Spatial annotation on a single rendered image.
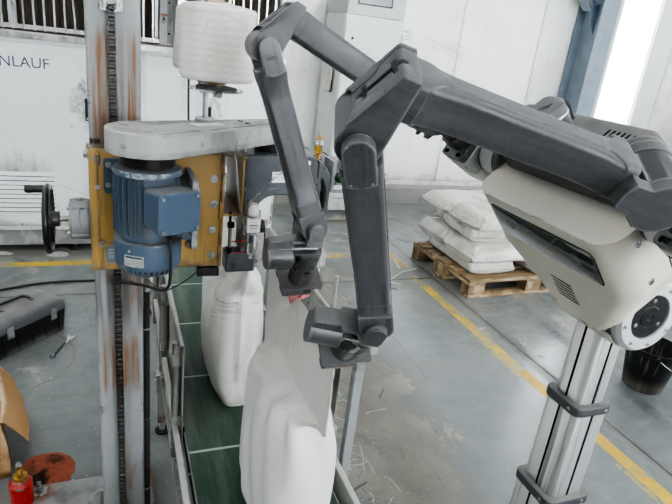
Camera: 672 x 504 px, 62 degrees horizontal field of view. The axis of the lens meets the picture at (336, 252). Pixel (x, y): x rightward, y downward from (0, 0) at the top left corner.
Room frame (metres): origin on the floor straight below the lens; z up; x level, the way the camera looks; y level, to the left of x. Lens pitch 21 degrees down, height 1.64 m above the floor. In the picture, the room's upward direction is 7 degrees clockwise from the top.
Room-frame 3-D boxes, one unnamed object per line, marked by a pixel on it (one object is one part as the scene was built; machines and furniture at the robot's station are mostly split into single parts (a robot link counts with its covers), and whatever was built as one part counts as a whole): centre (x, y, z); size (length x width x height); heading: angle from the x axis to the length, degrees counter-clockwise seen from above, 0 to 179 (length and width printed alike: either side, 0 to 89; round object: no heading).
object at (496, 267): (4.21, -1.05, 0.20); 0.66 x 0.44 x 0.12; 23
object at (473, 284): (4.37, -1.36, 0.07); 1.20 x 0.82 x 0.14; 115
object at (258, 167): (1.63, 0.21, 1.21); 0.30 x 0.25 x 0.30; 23
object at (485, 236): (4.24, -1.05, 0.44); 0.66 x 0.42 x 0.14; 17
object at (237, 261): (1.47, 0.27, 1.04); 0.08 x 0.06 x 0.05; 113
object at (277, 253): (1.17, 0.10, 1.21); 0.11 x 0.09 x 0.12; 112
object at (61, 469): (1.66, 0.98, 0.02); 0.22 x 0.18 x 0.04; 23
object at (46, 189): (1.35, 0.74, 1.13); 0.18 x 0.11 x 0.18; 23
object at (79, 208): (1.38, 0.67, 1.14); 0.11 x 0.06 x 0.11; 23
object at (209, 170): (1.47, 0.51, 1.18); 0.34 x 0.25 x 0.31; 113
